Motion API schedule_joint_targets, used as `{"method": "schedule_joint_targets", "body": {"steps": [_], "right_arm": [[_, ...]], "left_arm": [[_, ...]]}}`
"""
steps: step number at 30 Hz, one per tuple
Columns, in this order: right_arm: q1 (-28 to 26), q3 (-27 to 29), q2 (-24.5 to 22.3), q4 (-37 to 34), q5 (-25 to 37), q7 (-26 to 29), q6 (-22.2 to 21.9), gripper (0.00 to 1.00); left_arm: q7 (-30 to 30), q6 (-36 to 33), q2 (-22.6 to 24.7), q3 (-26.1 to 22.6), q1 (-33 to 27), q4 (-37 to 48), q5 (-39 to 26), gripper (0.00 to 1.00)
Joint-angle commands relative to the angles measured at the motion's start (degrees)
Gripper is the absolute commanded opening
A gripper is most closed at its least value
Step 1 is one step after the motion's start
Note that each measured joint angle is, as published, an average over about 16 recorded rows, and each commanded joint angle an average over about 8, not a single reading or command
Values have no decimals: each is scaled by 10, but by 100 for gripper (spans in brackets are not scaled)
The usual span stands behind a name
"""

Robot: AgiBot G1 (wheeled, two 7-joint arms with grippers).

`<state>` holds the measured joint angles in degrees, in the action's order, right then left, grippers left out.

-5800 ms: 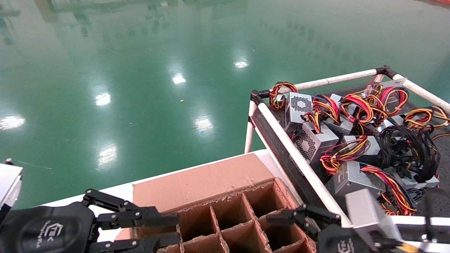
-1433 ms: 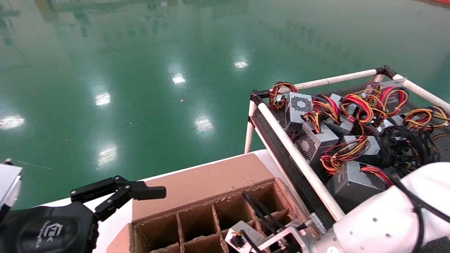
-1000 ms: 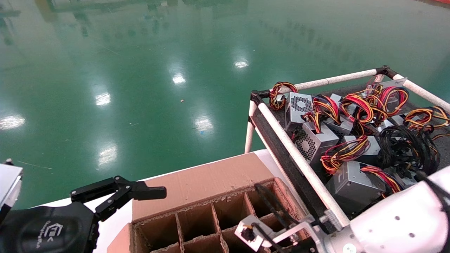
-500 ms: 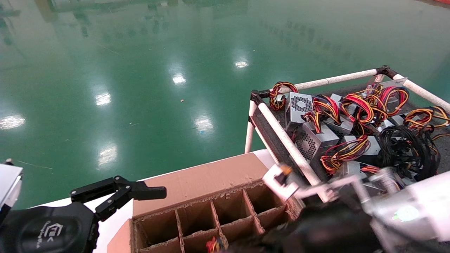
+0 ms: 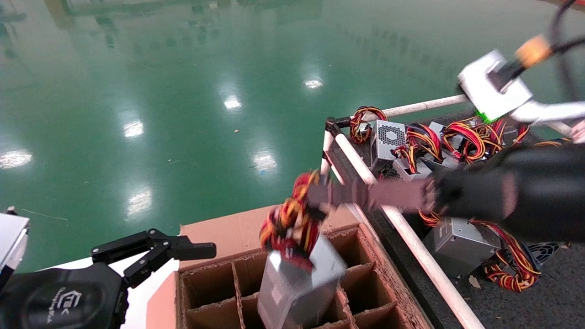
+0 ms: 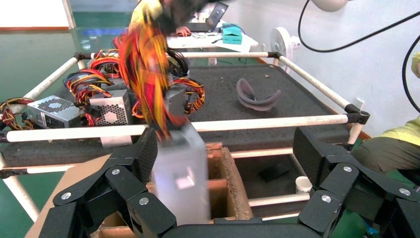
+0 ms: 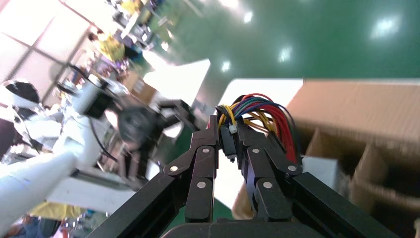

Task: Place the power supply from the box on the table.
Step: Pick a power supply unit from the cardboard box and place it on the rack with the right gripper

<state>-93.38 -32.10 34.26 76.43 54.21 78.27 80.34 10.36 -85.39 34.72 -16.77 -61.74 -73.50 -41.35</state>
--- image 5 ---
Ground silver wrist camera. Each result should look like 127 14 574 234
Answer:
457 49 534 123
0 212 31 276

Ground silver power supply striped wires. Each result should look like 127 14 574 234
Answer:
418 209 443 228

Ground cardboard divider grid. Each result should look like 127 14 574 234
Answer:
181 228 403 329

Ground power supply black fan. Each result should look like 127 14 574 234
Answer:
525 241 570 266

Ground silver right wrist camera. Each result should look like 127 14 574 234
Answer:
457 49 534 123

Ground red yellow black wire bundle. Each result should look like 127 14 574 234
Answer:
393 123 443 174

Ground grey power supply with fan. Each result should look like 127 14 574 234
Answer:
371 120 407 173

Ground large silver power supply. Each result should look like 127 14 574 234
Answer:
423 217 542 293

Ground white pipe cart frame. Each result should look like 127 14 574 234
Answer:
318 94 585 329

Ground silver power supply honeycomb mesh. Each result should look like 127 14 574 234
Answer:
379 158 435 183

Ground black cable orange plug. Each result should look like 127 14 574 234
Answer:
491 0 585 94

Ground coiled red yellow wire bundle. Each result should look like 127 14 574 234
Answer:
350 106 388 145

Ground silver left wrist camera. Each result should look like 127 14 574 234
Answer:
0 212 31 276

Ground silver power supply white label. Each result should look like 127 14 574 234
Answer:
491 118 531 148

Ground looped red wire bundle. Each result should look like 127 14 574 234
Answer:
441 120 492 163

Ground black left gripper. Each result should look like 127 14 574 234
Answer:
0 263 129 329

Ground brown cardboard box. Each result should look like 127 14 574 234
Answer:
146 206 432 329

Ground silver power supply multicolour wires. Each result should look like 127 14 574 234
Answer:
257 170 348 329

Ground small silver power supply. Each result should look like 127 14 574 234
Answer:
423 153 461 172

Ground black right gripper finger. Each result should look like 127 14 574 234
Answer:
307 176 435 197
311 195 435 212

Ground orange yellow black wire bundle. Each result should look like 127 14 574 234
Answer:
532 137 574 149

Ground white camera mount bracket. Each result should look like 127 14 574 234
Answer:
512 101 585 127

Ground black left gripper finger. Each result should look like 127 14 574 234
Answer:
90 228 217 288

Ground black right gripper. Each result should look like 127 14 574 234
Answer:
432 143 585 243

